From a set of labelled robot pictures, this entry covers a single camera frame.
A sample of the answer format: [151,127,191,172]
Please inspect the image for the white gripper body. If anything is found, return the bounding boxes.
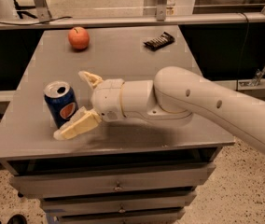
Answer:
[91,79,125,122]

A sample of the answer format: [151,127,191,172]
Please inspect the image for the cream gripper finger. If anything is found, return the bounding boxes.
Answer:
[78,71,103,90]
[53,107,102,140]

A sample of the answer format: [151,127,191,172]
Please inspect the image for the blue pepsi can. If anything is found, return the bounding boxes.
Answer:
[44,80,78,128]

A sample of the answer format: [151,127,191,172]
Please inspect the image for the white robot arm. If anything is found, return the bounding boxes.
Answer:
[53,66,265,155]

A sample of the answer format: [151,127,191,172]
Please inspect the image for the red apple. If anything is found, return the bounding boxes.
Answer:
[68,27,90,50]

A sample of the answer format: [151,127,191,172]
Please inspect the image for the grey drawer cabinet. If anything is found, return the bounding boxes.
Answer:
[0,24,235,224]

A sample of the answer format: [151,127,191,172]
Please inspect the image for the black snack bar wrapper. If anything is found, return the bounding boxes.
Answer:
[144,32,175,51]

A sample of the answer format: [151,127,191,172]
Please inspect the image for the middle grey drawer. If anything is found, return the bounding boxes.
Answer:
[41,189,197,217]

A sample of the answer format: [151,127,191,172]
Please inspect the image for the grey drawer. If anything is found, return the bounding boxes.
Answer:
[10,162,216,199]
[59,208,185,224]
[41,189,197,217]

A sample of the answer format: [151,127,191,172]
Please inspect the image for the top grey drawer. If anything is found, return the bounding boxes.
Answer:
[10,162,216,199]

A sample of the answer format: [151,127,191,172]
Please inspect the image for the black object on floor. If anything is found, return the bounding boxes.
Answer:
[7,215,27,224]

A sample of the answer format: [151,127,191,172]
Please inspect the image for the bottom grey drawer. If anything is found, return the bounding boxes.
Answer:
[59,208,185,224]

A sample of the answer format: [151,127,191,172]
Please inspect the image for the black cable on rail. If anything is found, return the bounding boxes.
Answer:
[0,15,74,26]

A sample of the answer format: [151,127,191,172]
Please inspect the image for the grey metal rail frame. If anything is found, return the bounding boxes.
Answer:
[0,0,265,29]

